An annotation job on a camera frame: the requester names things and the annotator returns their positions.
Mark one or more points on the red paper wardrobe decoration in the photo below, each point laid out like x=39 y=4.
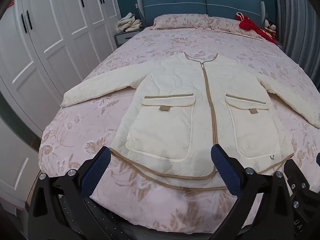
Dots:
x=10 y=3

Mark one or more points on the grey curtain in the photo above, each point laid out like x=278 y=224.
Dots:
x=297 y=25

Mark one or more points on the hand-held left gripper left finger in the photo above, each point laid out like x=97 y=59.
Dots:
x=96 y=172

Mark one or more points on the pile of beige clothes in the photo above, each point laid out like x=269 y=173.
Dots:
x=128 y=22

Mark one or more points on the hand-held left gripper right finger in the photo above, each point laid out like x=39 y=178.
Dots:
x=225 y=170

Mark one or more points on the small plush toys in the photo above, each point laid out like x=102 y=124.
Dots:
x=270 y=28

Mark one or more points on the cream quilted zip jacket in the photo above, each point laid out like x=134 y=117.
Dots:
x=175 y=80

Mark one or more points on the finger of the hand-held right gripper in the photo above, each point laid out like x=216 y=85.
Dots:
x=301 y=180

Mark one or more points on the white panelled wardrobe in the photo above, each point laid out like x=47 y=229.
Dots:
x=50 y=42

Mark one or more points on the red cloth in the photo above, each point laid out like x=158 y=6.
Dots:
x=250 y=25

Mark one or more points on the grey bedside nightstand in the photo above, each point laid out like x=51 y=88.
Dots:
x=125 y=38

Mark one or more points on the bed with pink floral cover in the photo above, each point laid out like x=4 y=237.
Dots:
x=175 y=41

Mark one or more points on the blue upholstered bed headboard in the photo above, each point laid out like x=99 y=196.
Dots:
x=200 y=2

